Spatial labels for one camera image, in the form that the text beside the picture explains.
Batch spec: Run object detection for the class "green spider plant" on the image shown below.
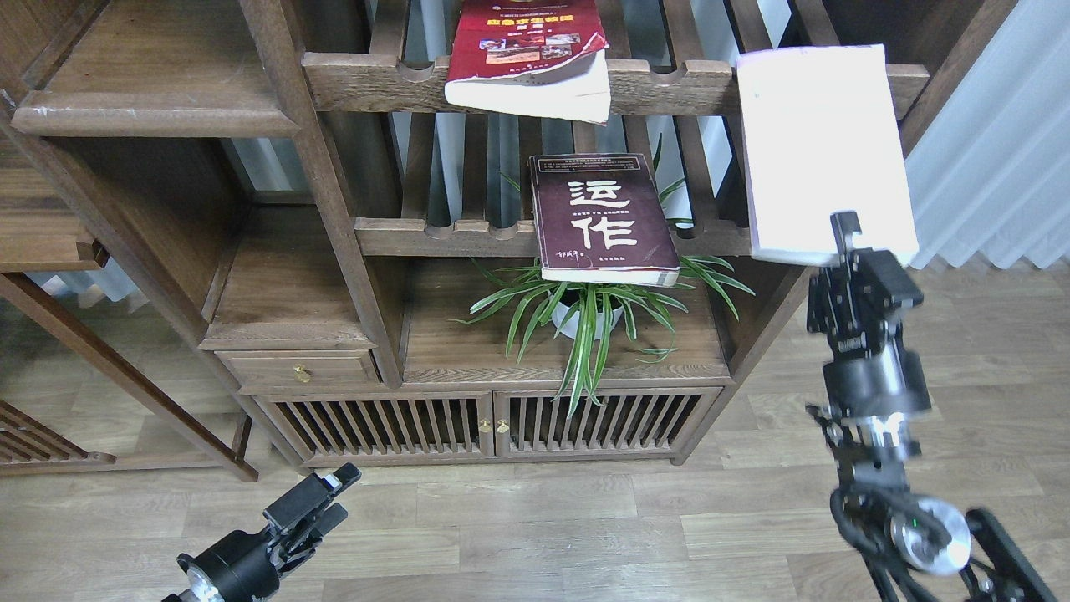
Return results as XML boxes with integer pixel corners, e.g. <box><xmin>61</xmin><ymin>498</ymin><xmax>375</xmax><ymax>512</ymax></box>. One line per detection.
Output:
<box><xmin>469</xmin><ymin>166</ymin><xmax>752</xmax><ymax>411</ymax></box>

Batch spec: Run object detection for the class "white curtain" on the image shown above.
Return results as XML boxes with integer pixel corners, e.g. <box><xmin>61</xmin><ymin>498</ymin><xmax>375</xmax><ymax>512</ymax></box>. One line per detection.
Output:
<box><xmin>906</xmin><ymin>1</ymin><xmax>1069</xmax><ymax>269</ymax></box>

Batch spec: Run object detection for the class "dark wooden bookshelf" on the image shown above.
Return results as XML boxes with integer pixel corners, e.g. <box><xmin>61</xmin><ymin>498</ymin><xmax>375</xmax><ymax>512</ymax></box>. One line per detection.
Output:
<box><xmin>3</xmin><ymin>1</ymin><xmax>1014</xmax><ymax>467</ymax></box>

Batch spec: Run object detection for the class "right slatted cabinet door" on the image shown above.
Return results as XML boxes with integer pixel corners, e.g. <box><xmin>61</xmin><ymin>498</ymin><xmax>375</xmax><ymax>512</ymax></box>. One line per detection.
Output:
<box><xmin>492</xmin><ymin>386</ymin><xmax>720</xmax><ymax>464</ymax></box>

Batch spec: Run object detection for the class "slatted cabinet door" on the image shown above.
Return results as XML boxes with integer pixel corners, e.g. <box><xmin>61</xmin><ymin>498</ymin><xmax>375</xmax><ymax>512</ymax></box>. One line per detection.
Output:
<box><xmin>257</xmin><ymin>393</ymin><xmax>496</xmax><ymax>468</ymax></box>
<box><xmin>492</xmin><ymin>386</ymin><xmax>720</xmax><ymax>464</ymax></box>

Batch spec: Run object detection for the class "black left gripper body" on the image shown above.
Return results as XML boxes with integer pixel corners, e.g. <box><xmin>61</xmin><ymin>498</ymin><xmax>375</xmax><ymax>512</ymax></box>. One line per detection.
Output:
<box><xmin>177</xmin><ymin>523</ymin><xmax>324</xmax><ymax>601</ymax></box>

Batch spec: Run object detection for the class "white plant pot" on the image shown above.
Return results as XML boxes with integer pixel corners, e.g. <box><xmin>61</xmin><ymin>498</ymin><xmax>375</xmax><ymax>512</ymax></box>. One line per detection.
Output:
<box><xmin>551</xmin><ymin>290</ymin><xmax>607</xmax><ymax>340</ymax></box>

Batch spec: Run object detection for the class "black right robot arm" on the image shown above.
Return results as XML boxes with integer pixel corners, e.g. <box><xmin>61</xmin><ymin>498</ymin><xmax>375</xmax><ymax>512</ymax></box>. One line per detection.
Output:
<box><xmin>807</xmin><ymin>211</ymin><xmax>1055</xmax><ymax>601</ymax></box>

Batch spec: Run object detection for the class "white lavender book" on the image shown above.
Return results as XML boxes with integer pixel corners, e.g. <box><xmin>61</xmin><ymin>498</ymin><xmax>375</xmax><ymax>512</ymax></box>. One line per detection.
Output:
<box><xmin>736</xmin><ymin>44</ymin><xmax>920</xmax><ymax>266</ymax></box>

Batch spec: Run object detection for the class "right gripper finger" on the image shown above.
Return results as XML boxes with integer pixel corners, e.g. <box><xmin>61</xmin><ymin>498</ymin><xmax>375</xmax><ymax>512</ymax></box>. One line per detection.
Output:
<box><xmin>830</xmin><ymin>211</ymin><xmax>861</xmax><ymax>264</ymax></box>

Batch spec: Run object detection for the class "small wooden drawer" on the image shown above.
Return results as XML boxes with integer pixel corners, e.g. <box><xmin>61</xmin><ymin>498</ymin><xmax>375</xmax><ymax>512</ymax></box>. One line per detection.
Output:
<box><xmin>217</xmin><ymin>349</ymin><xmax>378</xmax><ymax>393</ymax></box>

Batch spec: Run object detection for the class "red cover book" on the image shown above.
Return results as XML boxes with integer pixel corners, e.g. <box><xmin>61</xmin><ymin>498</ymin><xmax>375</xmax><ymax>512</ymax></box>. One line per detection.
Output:
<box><xmin>444</xmin><ymin>1</ymin><xmax>611</xmax><ymax>125</ymax></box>

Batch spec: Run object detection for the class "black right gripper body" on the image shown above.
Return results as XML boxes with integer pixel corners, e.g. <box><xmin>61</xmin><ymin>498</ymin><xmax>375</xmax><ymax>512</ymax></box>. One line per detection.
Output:
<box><xmin>807</xmin><ymin>248</ymin><xmax>931</xmax><ymax>419</ymax></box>

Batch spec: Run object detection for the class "left slatted cabinet door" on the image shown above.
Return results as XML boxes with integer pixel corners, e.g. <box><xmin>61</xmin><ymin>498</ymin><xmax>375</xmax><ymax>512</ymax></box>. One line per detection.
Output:
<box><xmin>257</xmin><ymin>393</ymin><xmax>496</xmax><ymax>468</ymax></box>

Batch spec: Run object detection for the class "dark maroon book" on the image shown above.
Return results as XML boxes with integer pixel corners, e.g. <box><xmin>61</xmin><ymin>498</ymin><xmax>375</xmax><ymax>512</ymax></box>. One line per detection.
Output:
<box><xmin>528</xmin><ymin>153</ymin><xmax>681</xmax><ymax>288</ymax></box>

